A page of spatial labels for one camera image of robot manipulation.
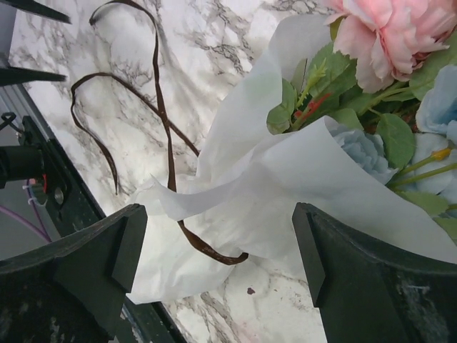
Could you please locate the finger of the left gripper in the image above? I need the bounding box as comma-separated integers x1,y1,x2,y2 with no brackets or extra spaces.
0,0,71,86

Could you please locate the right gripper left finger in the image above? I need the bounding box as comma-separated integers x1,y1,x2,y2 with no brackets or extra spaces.
1,204,147,342

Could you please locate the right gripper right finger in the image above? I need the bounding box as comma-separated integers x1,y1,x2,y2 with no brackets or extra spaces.
292,203,456,342

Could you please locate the flower bouquet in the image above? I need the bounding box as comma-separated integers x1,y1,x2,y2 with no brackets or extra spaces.
129,14,456,304

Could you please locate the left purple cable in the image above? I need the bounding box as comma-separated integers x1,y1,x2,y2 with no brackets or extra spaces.
0,205,51,244

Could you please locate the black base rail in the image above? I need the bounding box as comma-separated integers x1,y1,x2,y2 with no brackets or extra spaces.
1,112,184,342

